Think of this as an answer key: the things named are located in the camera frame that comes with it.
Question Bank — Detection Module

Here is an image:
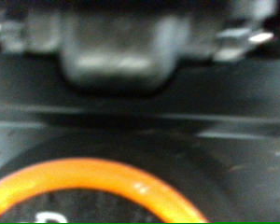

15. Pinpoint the black Keurig coffee machine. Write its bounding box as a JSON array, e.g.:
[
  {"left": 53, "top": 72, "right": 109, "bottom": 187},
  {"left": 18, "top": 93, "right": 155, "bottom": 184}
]
[{"left": 0, "top": 0, "right": 280, "bottom": 224}]

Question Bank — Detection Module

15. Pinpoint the orange rimmed coffee pod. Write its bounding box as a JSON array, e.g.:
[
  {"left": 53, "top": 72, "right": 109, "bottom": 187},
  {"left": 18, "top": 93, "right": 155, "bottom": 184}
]
[{"left": 0, "top": 157, "right": 209, "bottom": 224}]

